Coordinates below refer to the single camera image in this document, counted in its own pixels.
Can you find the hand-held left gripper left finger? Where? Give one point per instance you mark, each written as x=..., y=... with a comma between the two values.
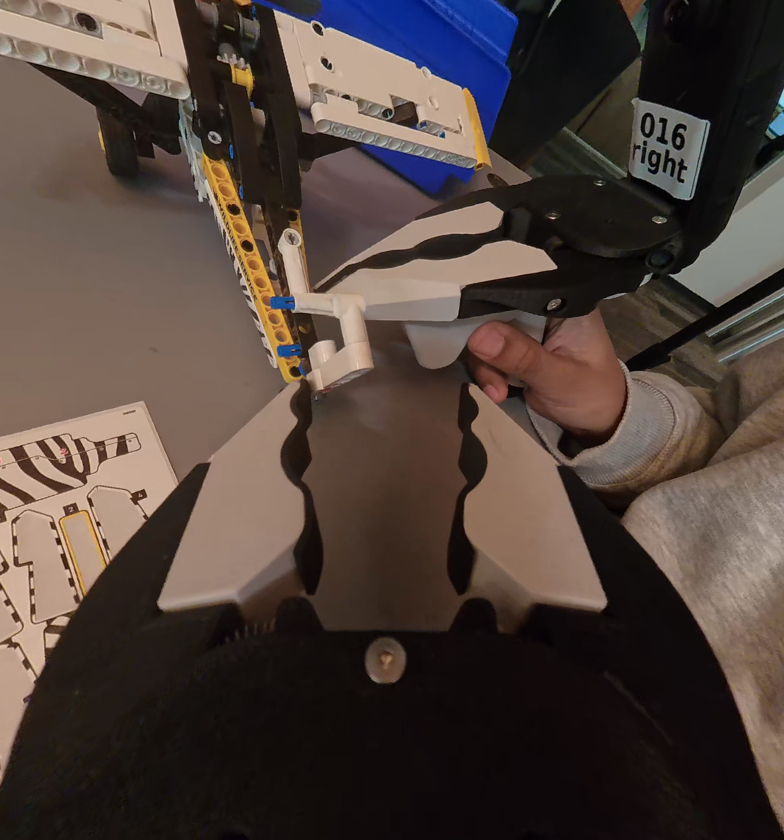
x=235, y=525

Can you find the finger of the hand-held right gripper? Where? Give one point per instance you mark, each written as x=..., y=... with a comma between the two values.
x=418, y=299
x=457, y=221

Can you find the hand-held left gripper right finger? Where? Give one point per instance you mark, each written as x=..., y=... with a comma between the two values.
x=529, y=525

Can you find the white yellow lego plane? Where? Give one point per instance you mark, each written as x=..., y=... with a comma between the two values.
x=70, y=40

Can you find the person's right forearm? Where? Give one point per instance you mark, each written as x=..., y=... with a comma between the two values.
x=642, y=433

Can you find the person's right hand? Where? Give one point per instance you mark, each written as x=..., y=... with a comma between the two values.
x=563, y=381

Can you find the black metal rod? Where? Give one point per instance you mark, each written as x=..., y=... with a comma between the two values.
x=727, y=319

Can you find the blue plastic bin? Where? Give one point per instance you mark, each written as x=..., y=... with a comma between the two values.
x=432, y=40

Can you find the zebra striped sticker sheet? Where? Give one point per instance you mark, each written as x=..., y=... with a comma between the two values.
x=37, y=557

